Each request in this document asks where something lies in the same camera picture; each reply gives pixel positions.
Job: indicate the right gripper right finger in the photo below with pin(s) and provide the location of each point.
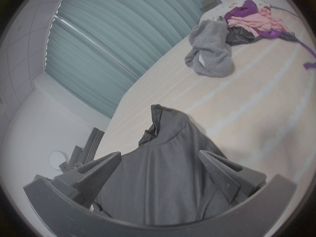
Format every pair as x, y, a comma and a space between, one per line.
226, 176

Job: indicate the white printed pillow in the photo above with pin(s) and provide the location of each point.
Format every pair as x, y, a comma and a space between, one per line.
217, 11

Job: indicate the black T-shirt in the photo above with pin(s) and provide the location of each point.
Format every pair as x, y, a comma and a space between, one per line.
160, 176

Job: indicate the pile of clothes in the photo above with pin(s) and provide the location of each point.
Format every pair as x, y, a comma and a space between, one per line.
249, 21

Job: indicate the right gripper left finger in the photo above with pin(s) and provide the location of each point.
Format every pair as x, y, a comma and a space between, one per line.
95, 179

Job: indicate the bed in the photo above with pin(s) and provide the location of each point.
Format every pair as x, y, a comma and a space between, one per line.
246, 95

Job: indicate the grey bedside table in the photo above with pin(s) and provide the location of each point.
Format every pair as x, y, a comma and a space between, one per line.
211, 2

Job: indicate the grey garment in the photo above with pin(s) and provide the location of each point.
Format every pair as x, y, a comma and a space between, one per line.
212, 48

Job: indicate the blue-green curtain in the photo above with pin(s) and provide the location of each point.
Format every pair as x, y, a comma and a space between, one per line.
123, 13
86, 70

